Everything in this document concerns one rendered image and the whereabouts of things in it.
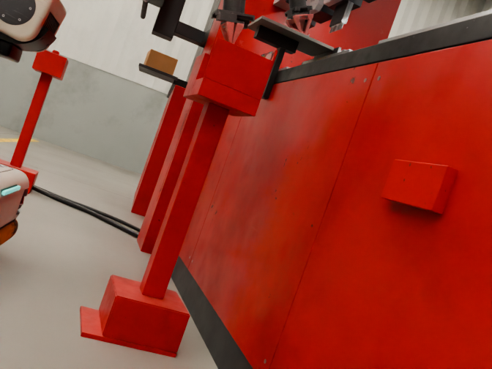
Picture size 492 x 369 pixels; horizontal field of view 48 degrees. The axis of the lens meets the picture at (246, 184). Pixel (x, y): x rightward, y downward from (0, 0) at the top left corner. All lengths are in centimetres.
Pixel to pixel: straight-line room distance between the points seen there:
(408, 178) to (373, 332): 25
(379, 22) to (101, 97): 628
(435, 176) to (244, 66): 71
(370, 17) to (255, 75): 166
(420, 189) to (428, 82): 22
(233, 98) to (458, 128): 68
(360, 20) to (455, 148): 216
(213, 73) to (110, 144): 739
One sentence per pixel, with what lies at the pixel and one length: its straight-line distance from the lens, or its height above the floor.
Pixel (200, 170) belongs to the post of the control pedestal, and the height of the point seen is 48.
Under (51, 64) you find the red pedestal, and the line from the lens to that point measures 337.
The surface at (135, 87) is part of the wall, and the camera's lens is 879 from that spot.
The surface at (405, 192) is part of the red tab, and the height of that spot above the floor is 57.
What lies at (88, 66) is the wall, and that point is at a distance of 886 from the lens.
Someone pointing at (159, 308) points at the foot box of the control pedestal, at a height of 12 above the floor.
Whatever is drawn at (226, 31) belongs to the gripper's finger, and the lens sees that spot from 150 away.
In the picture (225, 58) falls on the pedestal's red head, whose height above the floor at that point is 77.
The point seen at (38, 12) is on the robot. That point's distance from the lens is 160.
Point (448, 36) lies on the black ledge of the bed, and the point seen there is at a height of 85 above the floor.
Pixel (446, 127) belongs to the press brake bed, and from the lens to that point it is 93.
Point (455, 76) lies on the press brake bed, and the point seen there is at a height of 77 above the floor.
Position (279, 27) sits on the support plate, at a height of 99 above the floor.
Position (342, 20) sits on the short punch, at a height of 111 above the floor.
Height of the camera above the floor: 51
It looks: 1 degrees down
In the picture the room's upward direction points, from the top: 19 degrees clockwise
